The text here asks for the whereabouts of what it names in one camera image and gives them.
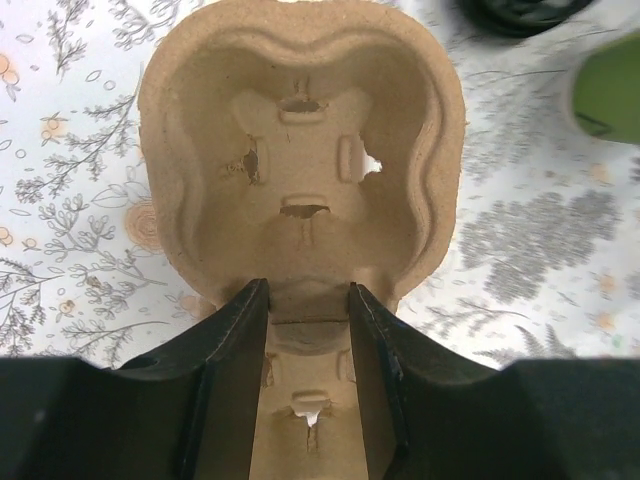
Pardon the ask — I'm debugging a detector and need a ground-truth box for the brown cardboard cup carrier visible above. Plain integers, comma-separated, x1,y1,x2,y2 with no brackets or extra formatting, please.
138,1,466,479

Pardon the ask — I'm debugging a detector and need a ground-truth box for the floral patterned table mat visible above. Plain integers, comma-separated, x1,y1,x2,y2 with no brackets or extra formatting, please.
1,1,639,367

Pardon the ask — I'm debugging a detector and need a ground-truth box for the green white paper cup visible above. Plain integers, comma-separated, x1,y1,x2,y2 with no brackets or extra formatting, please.
568,30,639,145

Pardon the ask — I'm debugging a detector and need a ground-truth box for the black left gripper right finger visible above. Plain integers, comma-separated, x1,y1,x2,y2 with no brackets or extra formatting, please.
349,284,639,479

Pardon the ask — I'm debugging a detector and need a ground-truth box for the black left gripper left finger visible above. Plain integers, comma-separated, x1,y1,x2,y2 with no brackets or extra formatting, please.
1,279,269,479

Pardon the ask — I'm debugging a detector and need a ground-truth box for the stack of black lids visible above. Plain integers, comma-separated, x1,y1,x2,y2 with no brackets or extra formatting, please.
457,0,593,39

